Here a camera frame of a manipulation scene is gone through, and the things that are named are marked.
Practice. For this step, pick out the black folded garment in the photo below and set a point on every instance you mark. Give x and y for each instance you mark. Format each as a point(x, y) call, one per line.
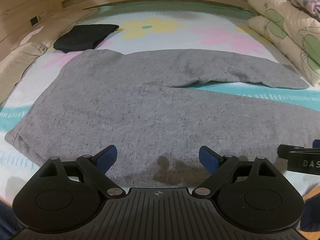
point(84, 37)

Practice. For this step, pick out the beige pillow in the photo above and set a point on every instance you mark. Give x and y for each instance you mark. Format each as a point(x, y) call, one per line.
point(28, 48)

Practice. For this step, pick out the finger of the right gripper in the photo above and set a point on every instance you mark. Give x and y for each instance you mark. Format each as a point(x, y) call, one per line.
point(300, 159)
point(316, 144)

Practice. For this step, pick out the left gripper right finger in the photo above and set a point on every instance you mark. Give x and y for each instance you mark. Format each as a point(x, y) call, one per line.
point(252, 195)

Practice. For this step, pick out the purple patterned cloth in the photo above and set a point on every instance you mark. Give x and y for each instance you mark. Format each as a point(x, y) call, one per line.
point(311, 7)

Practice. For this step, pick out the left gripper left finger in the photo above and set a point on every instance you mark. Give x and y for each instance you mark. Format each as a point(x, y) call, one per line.
point(65, 195)

